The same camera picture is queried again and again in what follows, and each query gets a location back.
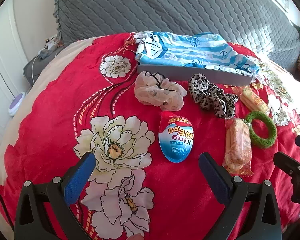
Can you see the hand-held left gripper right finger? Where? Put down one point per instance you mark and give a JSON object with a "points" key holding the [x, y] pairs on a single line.
{"points": [[215, 180]]}

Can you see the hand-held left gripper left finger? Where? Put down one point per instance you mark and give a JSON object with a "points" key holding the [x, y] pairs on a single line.
{"points": [[78, 180]]}

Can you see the orange clear cake packet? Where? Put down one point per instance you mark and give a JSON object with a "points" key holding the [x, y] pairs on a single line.
{"points": [[255, 101], [237, 145]]}

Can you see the blue red egg toy packet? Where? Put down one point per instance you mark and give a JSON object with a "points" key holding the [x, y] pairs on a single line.
{"points": [[176, 140]]}

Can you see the leopard print scrunchie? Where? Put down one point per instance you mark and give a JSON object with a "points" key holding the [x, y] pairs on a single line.
{"points": [[210, 97]]}

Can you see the beige sheer scrunchie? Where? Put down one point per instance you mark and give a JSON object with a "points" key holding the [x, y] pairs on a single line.
{"points": [[150, 92]]}

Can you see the person's left hand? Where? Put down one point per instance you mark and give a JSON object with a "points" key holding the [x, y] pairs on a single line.
{"points": [[135, 237]]}

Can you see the purple white round container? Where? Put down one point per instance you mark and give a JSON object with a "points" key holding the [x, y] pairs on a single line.
{"points": [[17, 102]]}

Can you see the grey bedside stool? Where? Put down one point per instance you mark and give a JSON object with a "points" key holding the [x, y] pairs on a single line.
{"points": [[31, 70]]}

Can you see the small grey cloth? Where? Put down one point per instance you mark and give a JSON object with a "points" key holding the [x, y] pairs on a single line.
{"points": [[46, 54]]}

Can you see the grey box with cartoon cloth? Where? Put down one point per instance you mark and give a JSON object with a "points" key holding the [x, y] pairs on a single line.
{"points": [[190, 50]]}

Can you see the white wardrobe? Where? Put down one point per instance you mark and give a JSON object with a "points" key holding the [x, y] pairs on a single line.
{"points": [[2, 55]]}

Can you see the grey quilted headboard cover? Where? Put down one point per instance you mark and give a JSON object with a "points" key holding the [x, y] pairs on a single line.
{"points": [[140, 5]]}

